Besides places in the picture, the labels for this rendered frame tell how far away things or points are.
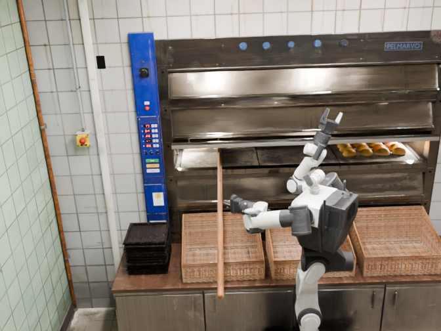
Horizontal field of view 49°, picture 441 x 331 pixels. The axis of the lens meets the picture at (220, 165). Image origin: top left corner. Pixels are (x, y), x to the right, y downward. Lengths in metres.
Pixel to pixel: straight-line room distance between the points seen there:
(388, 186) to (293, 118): 0.88
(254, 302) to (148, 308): 0.72
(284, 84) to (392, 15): 0.80
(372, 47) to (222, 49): 0.98
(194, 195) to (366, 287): 1.34
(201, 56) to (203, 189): 0.95
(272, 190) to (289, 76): 0.84
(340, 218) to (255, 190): 1.15
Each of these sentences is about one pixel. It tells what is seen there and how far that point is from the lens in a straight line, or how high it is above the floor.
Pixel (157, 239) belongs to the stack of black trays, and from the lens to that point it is 3.35.
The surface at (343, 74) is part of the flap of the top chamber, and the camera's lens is 3.38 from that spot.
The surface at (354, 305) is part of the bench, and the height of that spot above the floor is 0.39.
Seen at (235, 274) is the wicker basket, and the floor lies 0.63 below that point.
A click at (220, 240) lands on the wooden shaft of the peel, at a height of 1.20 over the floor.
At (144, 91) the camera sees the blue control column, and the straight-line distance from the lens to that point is 3.29.
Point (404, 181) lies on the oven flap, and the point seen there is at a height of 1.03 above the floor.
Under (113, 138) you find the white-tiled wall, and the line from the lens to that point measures 3.45.
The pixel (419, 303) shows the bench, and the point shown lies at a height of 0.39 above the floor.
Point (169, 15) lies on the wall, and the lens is 3.22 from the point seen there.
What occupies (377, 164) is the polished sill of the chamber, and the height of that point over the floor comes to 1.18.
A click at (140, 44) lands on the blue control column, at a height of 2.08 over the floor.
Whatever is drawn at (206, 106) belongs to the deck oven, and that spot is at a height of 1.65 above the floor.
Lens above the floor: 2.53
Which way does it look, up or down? 23 degrees down
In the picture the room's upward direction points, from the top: 2 degrees counter-clockwise
